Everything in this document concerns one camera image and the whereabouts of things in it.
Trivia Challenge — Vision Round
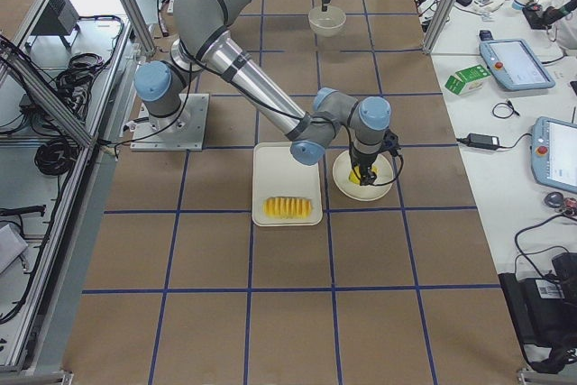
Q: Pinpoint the blue teach pendant upper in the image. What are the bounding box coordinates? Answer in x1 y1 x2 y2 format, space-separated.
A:
479 39 555 91

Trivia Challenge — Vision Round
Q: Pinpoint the black power adapter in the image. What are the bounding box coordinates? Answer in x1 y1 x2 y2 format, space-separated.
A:
456 133 500 151

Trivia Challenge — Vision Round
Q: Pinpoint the white rectangular tray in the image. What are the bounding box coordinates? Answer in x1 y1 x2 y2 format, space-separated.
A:
252 142 323 227

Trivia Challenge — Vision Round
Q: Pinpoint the cream round plate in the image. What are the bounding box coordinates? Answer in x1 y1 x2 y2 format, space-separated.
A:
333 151 394 201

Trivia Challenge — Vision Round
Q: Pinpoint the yellow lemon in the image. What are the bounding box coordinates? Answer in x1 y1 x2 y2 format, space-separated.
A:
348 166 378 186

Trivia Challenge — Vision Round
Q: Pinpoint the blue teach pendant lower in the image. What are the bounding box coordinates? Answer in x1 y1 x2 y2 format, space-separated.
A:
530 116 576 193

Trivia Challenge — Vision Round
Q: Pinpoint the blue teach pendant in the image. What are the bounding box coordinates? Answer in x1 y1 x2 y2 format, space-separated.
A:
530 116 576 193
479 39 555 91

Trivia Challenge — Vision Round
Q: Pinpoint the white ceramic bowl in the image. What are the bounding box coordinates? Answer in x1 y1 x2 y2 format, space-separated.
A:
308 5 346 37

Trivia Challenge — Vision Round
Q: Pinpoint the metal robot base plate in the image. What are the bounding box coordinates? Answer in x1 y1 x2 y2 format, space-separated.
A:
130 93 210 151

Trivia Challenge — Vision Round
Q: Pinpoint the green white carton box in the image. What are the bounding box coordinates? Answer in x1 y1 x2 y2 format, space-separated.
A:
444 64 490 96

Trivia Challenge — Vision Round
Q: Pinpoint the sliced yellow fruit toy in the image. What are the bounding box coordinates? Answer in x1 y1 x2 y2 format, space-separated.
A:
262 197 313 219

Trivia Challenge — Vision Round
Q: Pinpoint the black looped cable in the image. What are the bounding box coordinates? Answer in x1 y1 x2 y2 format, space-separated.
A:
491 99 521 119

